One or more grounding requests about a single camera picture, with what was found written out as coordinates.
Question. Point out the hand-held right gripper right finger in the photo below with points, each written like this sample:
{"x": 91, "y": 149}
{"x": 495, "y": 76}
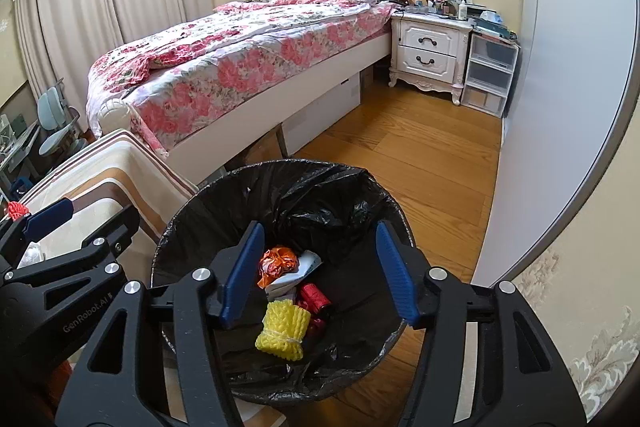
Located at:
{"x": 395, "y": 277}

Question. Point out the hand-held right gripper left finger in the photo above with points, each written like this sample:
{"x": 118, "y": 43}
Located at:
{"x": 242, "y": 277}

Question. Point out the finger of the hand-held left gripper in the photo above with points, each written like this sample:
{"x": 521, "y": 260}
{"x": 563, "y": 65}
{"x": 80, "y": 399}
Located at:
{"x": 50, "y": 217}
{"x": 100, "y": 252}

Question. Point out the red foam net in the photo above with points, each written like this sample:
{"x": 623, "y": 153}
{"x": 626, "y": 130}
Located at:
{"x": 15, "y": 209}

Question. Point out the orange wrapper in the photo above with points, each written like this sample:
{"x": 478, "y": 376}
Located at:
{"x": 277, "y": 264}

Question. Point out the white paper scrap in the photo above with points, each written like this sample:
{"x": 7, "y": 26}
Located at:
{"x": 305, "y": 264}

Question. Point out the yellow foam net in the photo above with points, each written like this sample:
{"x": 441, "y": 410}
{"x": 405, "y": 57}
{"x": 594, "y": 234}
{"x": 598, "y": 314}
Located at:
{"x": 282, "y": 329}

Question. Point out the red thread spool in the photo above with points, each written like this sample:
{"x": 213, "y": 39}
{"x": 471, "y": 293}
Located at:
{"x": 316, "y": 298}

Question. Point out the trash bin with black bag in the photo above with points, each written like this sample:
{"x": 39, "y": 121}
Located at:
{"x": 320, "y": 202}

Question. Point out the cluttered desk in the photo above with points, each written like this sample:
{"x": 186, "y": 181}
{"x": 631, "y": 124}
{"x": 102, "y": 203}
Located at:
{"x": 20, "y": 147}

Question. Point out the striped mattress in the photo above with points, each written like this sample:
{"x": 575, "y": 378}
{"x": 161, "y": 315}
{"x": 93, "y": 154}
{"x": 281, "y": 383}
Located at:
{"x": 125, "y": 172}

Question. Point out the pale blue desk chair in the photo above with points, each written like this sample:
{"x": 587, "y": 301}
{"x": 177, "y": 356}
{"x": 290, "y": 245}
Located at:
{"x": 50, "y": 102}

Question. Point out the brown cardboard box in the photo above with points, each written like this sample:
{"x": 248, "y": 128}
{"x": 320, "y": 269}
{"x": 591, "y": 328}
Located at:
{"x": 260, "y": 152}

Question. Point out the white storage box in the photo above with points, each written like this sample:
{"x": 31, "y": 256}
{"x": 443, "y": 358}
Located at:
{"x": 325, "y": 112}

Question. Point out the beige curtain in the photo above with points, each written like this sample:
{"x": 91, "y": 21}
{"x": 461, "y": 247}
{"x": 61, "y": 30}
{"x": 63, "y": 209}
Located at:
{"x": 75, "y": 7}

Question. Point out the floral quilt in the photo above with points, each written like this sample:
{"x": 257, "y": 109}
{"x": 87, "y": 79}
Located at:
{"x": 225, "y": 62}

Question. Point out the clear plastic drawer unit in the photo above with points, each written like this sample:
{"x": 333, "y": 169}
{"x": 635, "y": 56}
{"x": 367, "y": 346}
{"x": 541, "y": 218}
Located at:
{"x": 490, "y": 67}

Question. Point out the white nightstand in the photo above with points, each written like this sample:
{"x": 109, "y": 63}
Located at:
{"x": 430, "y": 42}

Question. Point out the white sliding wardrobe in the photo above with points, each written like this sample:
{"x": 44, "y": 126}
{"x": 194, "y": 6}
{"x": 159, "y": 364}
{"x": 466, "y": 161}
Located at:
{"x": 565, "y": 82}

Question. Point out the pile of bedside clutter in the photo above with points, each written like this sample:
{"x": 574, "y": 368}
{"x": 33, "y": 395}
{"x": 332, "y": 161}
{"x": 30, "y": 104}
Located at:
{"x": 450, "y": 4}

